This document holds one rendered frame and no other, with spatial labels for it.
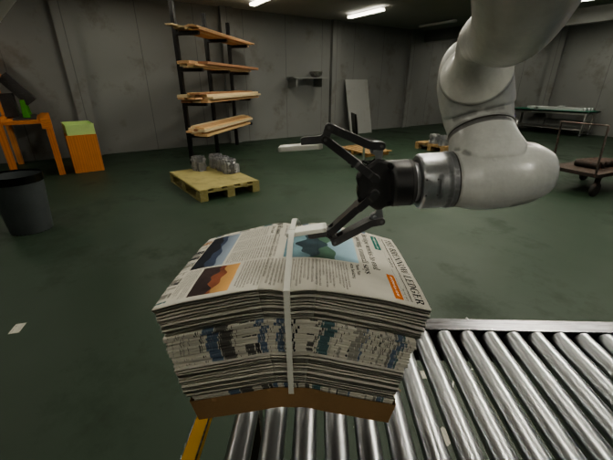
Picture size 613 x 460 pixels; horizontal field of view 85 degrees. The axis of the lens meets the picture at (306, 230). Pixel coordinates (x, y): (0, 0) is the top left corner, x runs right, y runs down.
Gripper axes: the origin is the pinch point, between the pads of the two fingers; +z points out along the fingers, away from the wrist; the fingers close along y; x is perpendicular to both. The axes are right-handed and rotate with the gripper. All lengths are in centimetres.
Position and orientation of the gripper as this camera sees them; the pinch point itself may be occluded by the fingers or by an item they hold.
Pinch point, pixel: (289, 190)
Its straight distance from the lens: 56.2
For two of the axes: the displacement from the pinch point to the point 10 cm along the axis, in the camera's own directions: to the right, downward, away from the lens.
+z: -10.0, 0.6, 0.6
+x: 0.3, -3.7, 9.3
